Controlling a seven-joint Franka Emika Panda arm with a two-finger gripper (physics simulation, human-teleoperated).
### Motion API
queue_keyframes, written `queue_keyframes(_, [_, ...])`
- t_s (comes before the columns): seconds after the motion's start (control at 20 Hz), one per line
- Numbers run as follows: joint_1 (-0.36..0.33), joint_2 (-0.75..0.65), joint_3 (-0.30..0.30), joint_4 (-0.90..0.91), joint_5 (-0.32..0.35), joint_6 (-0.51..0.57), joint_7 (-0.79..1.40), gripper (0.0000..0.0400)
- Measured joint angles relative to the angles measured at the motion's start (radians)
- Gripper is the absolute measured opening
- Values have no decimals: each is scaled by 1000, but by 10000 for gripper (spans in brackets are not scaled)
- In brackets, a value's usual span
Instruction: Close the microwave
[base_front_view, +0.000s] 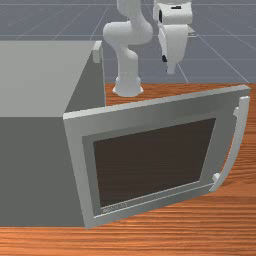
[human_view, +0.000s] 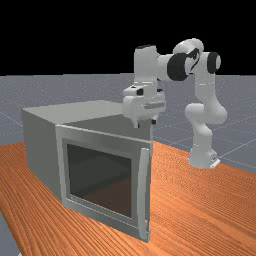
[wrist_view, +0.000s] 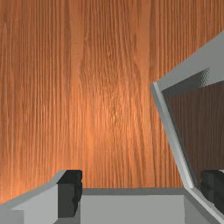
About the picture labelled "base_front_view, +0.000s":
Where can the grey microwave door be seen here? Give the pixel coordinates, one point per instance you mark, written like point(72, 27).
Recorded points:
point(146, 160)

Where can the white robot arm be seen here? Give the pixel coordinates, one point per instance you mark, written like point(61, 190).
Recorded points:
point(128, 50)

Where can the grey microwave oven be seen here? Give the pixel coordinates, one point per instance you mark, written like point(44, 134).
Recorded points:
point(36, 100)

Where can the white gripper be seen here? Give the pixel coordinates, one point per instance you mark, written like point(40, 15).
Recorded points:
point(173, 36)

